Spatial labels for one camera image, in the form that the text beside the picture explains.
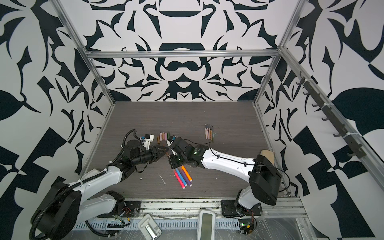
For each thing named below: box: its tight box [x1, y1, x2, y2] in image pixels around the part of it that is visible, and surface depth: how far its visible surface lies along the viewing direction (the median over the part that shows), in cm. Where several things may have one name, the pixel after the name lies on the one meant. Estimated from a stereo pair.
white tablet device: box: [197, 210, 216, 240], surface depth 68 cm
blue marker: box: [175, 168, 188, 187], surface depth 85 cm
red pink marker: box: [173, 169, 186, 189], surface depth 85 cm
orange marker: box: [181, 165, 193, 182], surface depth 86 cm
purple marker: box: [179, 167, 193, 187], surface depth 85 cm
